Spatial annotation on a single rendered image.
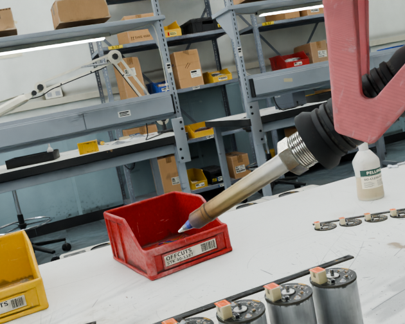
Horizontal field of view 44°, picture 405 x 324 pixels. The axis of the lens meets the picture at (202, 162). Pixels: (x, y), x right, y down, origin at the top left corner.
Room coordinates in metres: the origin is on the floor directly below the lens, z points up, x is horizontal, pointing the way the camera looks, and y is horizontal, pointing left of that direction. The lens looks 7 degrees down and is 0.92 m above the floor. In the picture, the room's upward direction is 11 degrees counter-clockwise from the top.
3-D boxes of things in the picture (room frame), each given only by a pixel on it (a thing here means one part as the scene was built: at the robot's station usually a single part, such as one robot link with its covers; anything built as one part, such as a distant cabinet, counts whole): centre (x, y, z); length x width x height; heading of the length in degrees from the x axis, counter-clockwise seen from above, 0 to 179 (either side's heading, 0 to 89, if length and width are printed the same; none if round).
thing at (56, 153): (2.61, 0.86, 0.77); 0.24 x 0.16 x 0.04; 94
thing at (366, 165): (0.64, -0.21, 0.80); 0.03 x 0.03 x 0.10
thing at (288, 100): (3.01, -0.58, 0.80); 0.15 x 0.12 x 0.10; 38
